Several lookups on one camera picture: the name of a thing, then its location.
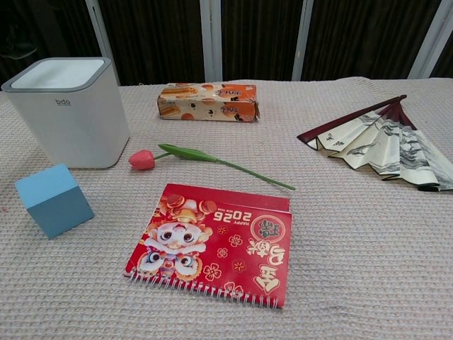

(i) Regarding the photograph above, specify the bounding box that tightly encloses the white trash bin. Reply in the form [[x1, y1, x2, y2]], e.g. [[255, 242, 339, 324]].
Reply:
[[1, 56, 131, 169]]

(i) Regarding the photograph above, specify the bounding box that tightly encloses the orange cookie box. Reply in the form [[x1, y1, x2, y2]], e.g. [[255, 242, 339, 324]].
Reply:
[[156, 82, 261, 123]]

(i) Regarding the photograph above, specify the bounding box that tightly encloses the red spiral desk calendar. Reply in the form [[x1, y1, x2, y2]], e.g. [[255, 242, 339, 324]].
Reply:
[[123, 183, 294, 310]]

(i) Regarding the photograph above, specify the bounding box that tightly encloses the red artificial tulip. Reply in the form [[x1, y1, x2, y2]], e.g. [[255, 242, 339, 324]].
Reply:
[[128, 143, 297, 191]]

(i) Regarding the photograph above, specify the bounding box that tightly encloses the beige woven tablecloth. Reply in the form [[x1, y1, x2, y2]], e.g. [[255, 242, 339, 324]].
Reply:
[[0, 76, 453, 340]]

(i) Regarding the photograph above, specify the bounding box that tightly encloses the paper folding fan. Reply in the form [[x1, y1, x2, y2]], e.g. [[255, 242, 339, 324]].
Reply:
[[296, 94, 453, 193]]

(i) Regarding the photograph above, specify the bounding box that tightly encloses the blue cube block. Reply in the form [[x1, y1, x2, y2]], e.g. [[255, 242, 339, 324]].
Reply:
[[14, 163, 96, 240]]

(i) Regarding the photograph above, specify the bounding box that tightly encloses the aluminium frame post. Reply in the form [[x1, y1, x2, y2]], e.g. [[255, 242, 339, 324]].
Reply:
[[292, 0, 314, 81], [199, 0, 223, 82], [410, 0, 453, 79]]

